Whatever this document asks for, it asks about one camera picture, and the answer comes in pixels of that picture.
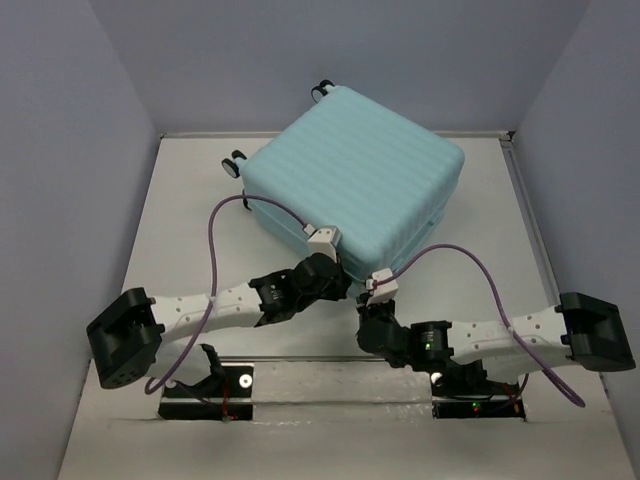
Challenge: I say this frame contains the light blue suitcase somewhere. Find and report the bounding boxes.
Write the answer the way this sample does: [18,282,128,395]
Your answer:
[222,80,465,282]

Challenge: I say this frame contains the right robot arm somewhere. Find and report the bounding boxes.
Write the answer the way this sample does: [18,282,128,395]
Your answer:
[356,292,636,397]

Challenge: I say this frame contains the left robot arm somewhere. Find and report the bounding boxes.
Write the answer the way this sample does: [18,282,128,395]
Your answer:
[86,253,351,395]

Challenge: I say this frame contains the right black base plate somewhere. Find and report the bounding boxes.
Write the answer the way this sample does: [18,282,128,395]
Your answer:
[430,373,528,420]

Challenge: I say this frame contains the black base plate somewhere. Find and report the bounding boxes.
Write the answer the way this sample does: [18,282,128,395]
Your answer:
[430,373,528,420]
[157,363,254,423]

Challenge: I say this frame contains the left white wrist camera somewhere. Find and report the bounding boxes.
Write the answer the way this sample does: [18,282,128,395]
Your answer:
[303,224,341,263]

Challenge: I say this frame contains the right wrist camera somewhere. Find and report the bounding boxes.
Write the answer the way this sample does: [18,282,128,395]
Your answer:
[365,268,399,305]

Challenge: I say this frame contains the metal rail on table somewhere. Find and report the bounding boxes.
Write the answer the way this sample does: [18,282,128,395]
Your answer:
[220,355,382,363]

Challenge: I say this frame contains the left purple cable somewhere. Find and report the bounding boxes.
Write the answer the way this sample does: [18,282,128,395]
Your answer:
[144,194,314,396]

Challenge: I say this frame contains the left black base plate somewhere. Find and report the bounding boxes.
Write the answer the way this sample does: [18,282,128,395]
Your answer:
[157,363,254,423]

